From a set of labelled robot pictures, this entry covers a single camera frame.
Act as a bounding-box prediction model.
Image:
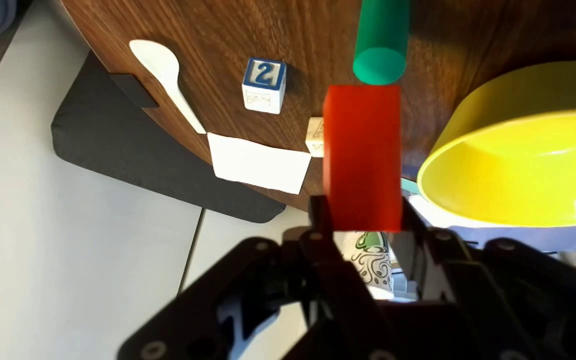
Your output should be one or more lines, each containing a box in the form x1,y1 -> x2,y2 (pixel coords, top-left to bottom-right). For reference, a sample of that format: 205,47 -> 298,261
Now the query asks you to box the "patterned paper cup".
336,231 -> 417,302

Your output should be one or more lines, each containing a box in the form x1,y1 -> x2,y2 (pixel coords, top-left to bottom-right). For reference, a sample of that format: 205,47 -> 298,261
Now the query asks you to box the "yellow bowl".
415,60 -> 576,227

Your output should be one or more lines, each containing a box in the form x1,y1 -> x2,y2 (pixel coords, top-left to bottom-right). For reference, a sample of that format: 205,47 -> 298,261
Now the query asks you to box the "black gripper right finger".
399,199 -> 576,360

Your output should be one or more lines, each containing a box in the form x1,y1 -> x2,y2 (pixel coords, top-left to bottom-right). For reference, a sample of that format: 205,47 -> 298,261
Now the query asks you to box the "yellowish cube block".
306,115 -> 323,157

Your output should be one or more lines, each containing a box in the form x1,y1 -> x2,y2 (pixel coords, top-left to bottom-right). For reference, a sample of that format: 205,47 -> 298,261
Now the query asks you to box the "white number cube block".
242,57 -> 287,113

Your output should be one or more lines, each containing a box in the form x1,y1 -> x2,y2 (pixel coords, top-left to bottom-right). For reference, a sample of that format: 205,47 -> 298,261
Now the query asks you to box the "green cylinder block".
351,0 -> 410,86

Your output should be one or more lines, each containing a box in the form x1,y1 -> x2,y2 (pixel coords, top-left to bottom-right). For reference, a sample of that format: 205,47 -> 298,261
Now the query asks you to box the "round wooden table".
60,0 -> 576,212

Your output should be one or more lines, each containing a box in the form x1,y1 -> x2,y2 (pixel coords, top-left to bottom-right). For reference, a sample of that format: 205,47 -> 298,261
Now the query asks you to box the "teal measuring scoop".
399,178 -> 423,198

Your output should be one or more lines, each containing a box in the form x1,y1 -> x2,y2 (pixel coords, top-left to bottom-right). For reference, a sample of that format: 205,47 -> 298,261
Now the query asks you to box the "dark grey sofa bench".
50,51 -> 283,222

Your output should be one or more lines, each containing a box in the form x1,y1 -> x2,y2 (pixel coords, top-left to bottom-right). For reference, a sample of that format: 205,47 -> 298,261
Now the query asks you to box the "orange rectangular block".
322,84 -> 402,231

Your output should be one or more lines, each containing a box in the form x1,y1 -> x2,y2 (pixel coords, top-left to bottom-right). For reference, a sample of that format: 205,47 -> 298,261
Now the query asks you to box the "white plastic spoon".
128,37 -> 205,133

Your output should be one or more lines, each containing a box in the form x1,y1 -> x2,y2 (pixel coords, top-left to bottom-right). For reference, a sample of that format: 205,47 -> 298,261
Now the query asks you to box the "white paper sheet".
208,133 -> 310,194

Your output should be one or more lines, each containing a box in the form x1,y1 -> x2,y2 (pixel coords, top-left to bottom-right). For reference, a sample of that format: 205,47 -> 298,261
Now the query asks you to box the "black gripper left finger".
117,230 -> 395,360

